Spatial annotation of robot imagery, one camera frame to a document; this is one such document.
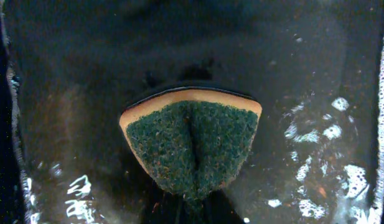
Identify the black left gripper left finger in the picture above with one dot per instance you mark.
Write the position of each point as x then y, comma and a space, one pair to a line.
162, 208

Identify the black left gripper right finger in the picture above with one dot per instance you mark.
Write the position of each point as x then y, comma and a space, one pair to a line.
218, 209

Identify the black rectangular water tray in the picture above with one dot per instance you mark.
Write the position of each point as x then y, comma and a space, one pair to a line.
315, 67

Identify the yellow green scrub sponge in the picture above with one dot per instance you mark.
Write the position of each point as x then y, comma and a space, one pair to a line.
192, 141

